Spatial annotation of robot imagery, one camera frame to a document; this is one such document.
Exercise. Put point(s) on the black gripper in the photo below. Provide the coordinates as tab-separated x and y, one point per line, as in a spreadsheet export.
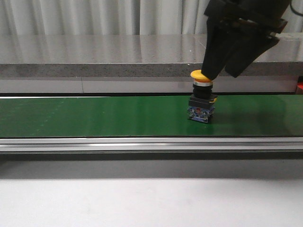
222	40

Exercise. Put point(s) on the red plastic tray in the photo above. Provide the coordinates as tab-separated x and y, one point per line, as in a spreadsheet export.
299	88

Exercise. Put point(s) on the green conveyor belt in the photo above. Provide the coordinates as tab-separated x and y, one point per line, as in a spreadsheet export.
136	116

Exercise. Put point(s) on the grey stone counter slab left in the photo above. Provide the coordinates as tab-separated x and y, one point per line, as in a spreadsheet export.
96	56

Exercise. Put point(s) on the white pleated curtain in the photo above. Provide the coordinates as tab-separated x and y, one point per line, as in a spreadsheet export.
102	17

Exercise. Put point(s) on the white cabinet panel under counter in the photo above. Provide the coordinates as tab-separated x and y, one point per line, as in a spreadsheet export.
222	84

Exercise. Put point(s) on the aluminium conveyor side rail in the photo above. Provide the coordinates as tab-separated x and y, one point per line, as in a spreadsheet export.
150	145

